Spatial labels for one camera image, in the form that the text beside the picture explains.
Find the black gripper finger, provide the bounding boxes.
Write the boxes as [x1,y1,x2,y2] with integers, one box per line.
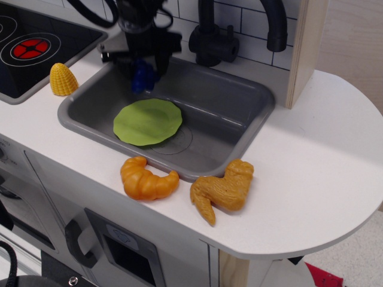
[154,53,171,81]
[115,57,136,81]

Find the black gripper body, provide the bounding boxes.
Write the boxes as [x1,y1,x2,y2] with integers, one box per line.
[100,28,182,65]

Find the blue toy blueberries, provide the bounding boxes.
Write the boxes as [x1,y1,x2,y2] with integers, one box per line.
[131,59,160,94]

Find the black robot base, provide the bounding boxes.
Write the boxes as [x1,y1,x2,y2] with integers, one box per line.
[1,251,95,286]

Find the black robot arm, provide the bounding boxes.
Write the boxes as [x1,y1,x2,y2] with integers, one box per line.
[69,1,182,76]

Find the green toy plate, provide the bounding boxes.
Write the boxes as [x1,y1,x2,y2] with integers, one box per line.
[113,99,183,146]

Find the grey toy sink basin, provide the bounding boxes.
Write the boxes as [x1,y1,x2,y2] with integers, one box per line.
[57,58,275,182]

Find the black toy faucet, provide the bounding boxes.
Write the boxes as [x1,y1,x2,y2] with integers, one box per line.
[189,1,292,69]

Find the yellow toy corn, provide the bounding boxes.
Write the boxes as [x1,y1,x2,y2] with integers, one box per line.
[50,63,79,96]

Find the black toy stovetop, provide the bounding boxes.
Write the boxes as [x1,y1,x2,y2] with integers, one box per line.
[1,2,107,105]

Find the orange toy croissant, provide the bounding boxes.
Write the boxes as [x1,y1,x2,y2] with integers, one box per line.
[120,156,180,201]

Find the toy fried chicken wing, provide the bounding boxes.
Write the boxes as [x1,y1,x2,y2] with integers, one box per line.
[190,159,254,226]

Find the red cloth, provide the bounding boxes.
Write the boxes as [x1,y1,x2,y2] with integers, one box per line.
[306,262,344,287]

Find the wooden side post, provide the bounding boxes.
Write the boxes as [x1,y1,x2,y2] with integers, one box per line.
[285,0,329,109]

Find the black oven door handle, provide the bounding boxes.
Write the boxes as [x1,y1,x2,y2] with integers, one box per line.
[65,219,97,268]

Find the black braided cable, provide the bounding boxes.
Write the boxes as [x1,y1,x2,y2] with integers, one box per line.
[0,240,19,287]

